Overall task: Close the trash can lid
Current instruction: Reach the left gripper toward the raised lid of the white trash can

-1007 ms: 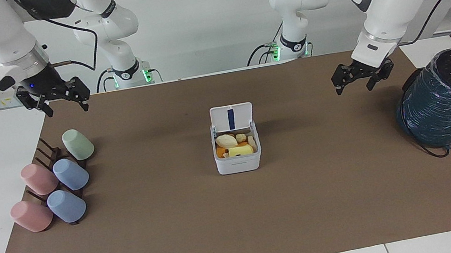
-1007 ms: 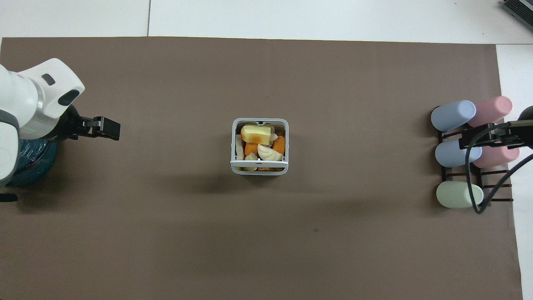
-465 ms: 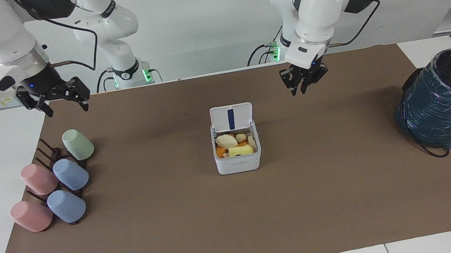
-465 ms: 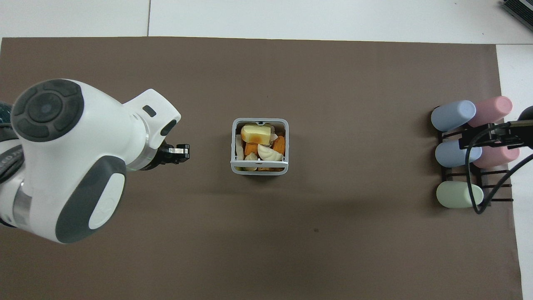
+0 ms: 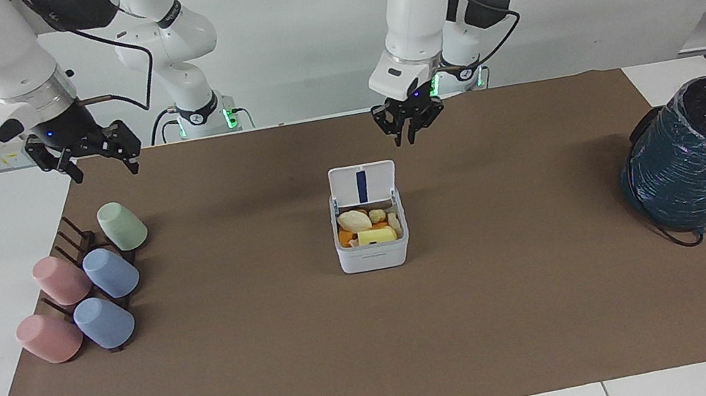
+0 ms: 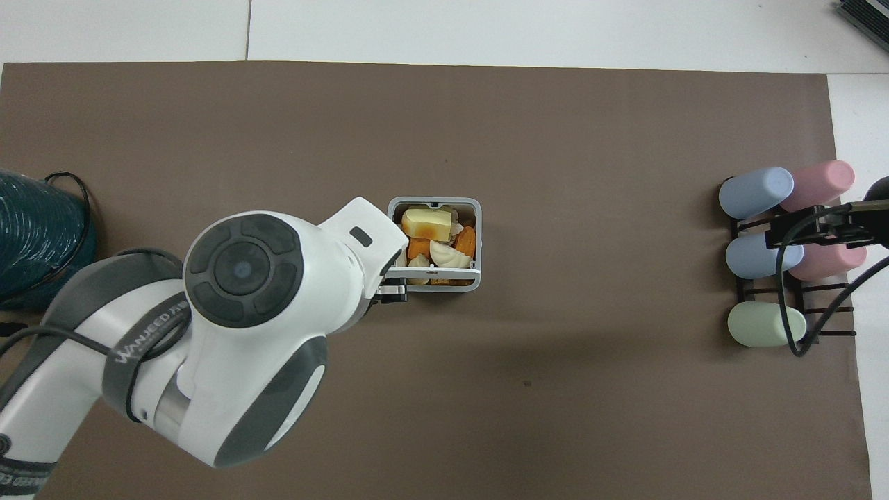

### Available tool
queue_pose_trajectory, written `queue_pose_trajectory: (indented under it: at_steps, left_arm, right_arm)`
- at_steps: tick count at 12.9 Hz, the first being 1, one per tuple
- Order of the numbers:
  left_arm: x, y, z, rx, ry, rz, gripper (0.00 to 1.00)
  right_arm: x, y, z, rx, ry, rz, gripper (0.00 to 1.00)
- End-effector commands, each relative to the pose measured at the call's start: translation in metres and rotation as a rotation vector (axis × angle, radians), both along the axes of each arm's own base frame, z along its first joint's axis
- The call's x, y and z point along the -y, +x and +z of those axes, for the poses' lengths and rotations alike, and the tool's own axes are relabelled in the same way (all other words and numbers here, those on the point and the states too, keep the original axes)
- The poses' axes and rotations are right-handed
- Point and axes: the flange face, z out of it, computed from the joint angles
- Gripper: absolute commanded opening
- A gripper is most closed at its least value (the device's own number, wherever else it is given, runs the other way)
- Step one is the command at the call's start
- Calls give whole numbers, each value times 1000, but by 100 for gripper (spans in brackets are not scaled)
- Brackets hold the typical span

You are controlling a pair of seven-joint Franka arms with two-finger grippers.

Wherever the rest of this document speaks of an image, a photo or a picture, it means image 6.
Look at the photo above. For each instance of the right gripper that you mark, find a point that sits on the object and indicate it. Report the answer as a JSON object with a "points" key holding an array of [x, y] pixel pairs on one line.
{"points": [[876, 222]]}

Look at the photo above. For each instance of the small white trash can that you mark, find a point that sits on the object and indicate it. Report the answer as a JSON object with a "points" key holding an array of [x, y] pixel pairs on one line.
{"points": [[478, 236]]}

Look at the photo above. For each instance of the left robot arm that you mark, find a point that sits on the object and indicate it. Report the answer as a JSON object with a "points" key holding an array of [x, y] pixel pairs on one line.
{"points": [[243, 271]]}

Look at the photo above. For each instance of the white dumpling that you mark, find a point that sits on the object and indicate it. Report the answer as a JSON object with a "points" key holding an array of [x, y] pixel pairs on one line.
{"points": [[419, 264], [448, 255]]}

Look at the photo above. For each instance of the orange carrot piece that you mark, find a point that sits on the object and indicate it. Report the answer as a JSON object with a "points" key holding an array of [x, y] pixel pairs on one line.
{"points": [[466, 243], [418, 248]]}

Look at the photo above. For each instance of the pink cup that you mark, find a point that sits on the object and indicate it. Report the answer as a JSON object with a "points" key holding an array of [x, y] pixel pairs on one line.
{"points": [[819, 182], [830, 260]]}

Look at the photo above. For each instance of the yellow cheese block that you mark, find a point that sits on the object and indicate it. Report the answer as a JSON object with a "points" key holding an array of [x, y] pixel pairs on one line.
{"points": [[425, 223]]}

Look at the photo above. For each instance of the light blue cup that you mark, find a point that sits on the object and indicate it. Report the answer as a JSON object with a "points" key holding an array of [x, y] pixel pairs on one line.
{"points": [[755, 192], [753, 257]]}

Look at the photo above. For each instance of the light green cup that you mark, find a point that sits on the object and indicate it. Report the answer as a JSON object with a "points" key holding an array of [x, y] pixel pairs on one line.
{"points": [[760, 325]]}

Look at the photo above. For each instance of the grey ribbed device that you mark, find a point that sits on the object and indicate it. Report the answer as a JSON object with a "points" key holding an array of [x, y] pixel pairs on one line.
{"points": [[867, 14]]}

